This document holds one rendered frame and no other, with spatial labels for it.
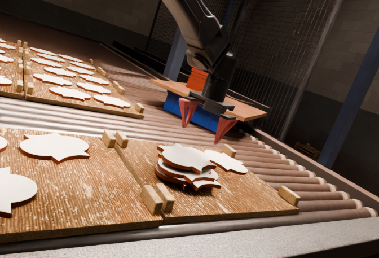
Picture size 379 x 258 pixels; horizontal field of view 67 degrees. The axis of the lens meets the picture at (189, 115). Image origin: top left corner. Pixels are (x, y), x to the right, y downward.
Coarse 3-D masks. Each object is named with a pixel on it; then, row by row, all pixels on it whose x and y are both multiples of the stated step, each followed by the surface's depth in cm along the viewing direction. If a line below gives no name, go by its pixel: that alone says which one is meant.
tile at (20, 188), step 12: (0, 168) 47; (0, 180) 44; (12, 180) 45; (24, 180) 46; (0, 192) 41; (12, 192) 42; (24, 192) 43; (36, 192) 44; (0, 204) 39; (12, 204) 40; (24, 204) 42; (0, 216) 38
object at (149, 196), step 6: (144, 186) 53; (150, 186) 54; (144, 192) 53; (150, 192) 52; (144, 198) 52; (150, 198) 51; (156, 198) 51; (150, 204) 51; (156, 204) 49; (162, 204) 50; (150, 210) 50; (156, 210) 50
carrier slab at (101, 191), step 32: (0, 128) 62; (0, 160) 51; (32, 160) 54; (96, 160) 63; (64, 192) 48; (96, 192) 51; (128, 192) 54; (0, 224) 37; (32, 224) 39; (64, 224) 41; (96, 224) 43; (128, 224) 46; (160, 224) 50
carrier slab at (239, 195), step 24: (144, 144) 82; (168, 144) 88; (144, 168) 67; (216, 168) 82; (192, 192) 63; (216, 192) 67; (240, 192) 71; (264, 192) 76; (168, 216) 51; (192, 216) 54; (216, 216) 58; (240, 216) 62
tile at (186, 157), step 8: (176, 144) 72; (168, 152) 65; (176, 152) 67; (184, 152) 68; (192, 152) 70; (200, 152) 72; (168, 160) 61; (176, 160) 62; (184, 160) 64; (192, 160) 65; (200, 160) 67; (208, 160) 69; (184, 168) 61; (192, 168) 62; (200, 168) 62
